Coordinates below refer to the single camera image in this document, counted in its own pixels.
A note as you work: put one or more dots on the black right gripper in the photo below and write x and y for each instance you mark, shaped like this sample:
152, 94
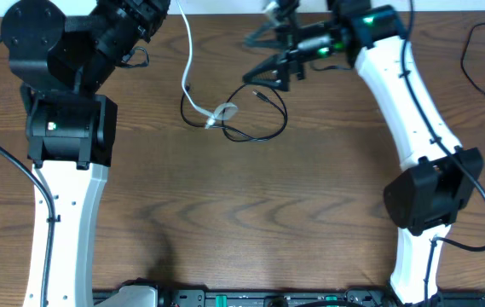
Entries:
276, 63

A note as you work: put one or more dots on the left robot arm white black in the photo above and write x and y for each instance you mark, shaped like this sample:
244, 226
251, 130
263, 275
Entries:
70, 128

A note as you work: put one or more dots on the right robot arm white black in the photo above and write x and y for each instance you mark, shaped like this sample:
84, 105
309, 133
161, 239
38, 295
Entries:
437, 172

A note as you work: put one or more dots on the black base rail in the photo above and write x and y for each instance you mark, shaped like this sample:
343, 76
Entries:
358, 296

